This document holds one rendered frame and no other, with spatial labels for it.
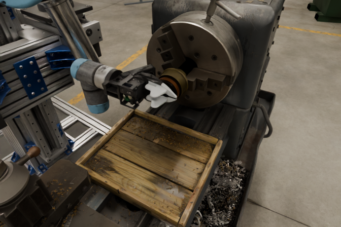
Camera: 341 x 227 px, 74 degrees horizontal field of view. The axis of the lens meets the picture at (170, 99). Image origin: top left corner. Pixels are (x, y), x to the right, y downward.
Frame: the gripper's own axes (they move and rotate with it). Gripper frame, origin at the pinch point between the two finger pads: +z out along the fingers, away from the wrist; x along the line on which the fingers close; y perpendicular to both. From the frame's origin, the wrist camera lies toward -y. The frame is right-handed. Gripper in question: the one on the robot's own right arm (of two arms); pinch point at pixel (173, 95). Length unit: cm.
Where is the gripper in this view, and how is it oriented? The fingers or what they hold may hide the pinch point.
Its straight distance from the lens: 63.5
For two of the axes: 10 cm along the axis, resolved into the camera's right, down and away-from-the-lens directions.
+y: -4.9, 5.4, -6.9
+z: 8.7, 3.0, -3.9
